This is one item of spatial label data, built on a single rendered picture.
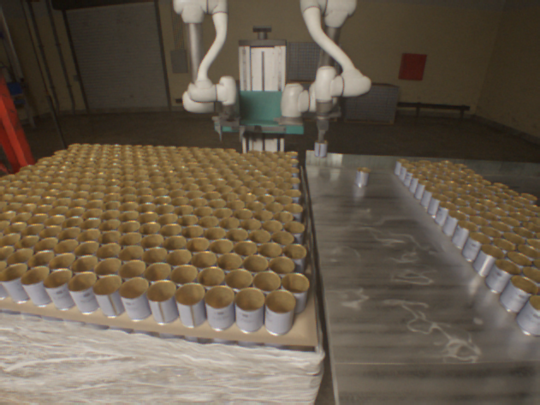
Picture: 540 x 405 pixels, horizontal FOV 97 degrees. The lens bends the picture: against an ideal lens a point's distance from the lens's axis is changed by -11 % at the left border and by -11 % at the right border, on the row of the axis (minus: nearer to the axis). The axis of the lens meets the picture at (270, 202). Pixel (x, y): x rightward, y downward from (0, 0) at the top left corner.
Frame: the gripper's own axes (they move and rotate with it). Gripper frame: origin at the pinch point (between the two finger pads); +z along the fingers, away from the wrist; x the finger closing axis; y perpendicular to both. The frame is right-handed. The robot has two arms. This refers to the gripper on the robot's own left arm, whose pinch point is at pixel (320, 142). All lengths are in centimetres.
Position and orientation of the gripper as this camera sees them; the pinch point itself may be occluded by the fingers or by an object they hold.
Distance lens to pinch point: 150.7
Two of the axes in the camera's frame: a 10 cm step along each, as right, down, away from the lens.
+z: 0.0, 8.7, 4.9
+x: -0.6, 4.8, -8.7
